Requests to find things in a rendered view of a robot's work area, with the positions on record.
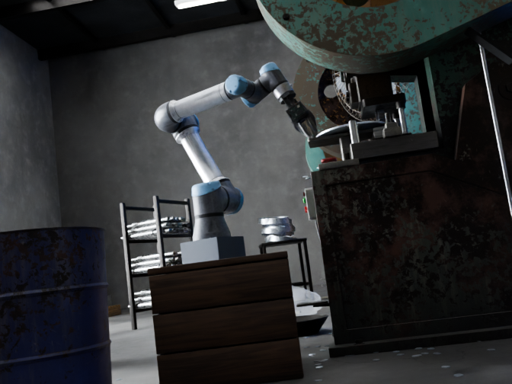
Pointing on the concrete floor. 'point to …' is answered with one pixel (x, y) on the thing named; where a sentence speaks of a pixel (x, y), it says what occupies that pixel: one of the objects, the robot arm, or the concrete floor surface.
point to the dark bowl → (310, 324)
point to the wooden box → (225, 321)
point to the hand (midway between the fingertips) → (315, 137)
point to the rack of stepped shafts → (145, 228)
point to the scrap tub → (54, 307)
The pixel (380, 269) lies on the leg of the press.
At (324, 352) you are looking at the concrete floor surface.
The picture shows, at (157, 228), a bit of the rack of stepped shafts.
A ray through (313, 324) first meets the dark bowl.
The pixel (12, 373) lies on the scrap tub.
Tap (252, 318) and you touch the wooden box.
